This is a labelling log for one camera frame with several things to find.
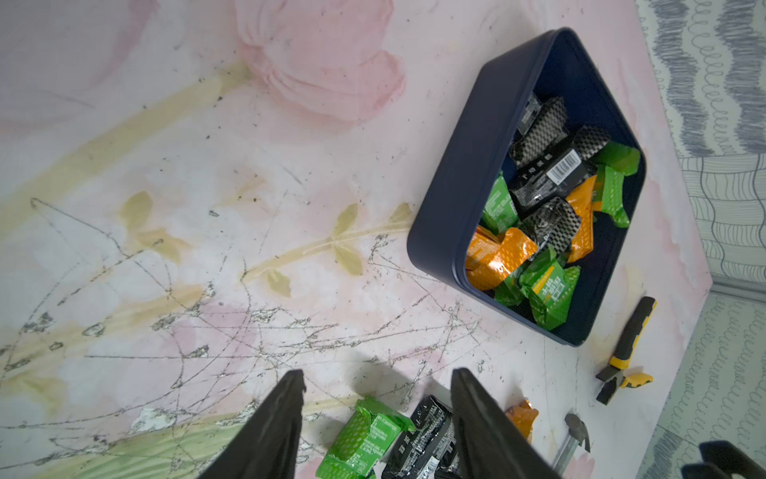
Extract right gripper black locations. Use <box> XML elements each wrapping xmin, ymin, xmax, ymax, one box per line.
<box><xmin>681</xmin><ymin>440</ymin><xmax>766</xmax><ymax>479</ymax></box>

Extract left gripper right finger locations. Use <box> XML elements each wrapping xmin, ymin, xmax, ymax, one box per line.
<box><xmin>450</xmin><ymin>368</ymin><xmax>558</xmax><ymax>479</ymax></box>

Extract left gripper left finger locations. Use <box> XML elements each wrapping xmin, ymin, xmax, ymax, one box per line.
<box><xmin>201</xmin><ymin>369</ymin><xmax>305</xmax><ymax>479</ymax></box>

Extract black cookie packet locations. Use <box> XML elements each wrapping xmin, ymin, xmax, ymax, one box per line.
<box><xmin>435</xmin><ymin>419</ymin><xmax>462</xmax><ymax>479</ymax></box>
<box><xmin>381</xmin><ymin>395</ymin><xmax>454</xmax><ymax>479</ymax></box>

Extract dark blue storage box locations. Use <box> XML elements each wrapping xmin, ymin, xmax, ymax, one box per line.
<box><xmin>407</xmin><ymin>28</ymin><xmax>640</xmax><ymax>333</ymax></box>

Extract yellow black pliers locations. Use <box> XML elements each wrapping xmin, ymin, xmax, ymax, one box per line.
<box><xmin>596</xmin><ymin>297</ymin><xmax>656</xmax><ymax>405</ymax></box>

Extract claw hammer black handle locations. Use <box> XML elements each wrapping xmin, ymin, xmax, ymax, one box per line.
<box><xmin>553</xmin><ymin>412</ymin><xmax>590</xmax><ymax>477</ymax></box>

